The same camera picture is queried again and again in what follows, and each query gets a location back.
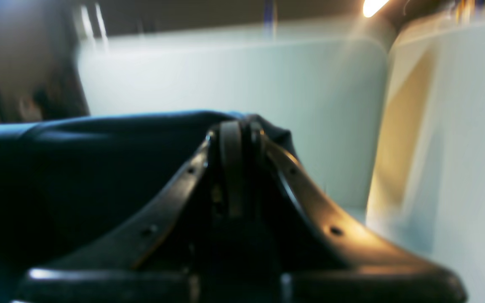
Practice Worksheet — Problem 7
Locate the dark blue t-shirt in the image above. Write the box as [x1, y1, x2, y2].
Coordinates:
[0, 111, 295, 303]

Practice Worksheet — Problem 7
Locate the white adjacent table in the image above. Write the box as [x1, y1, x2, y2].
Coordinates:
[366, 9, 485, 303]

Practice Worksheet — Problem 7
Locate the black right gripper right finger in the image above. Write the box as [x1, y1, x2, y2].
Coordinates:
[242, 119, 468, 303]

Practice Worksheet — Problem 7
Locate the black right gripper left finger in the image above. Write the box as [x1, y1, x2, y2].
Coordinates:
[15, 120, 243, 303]

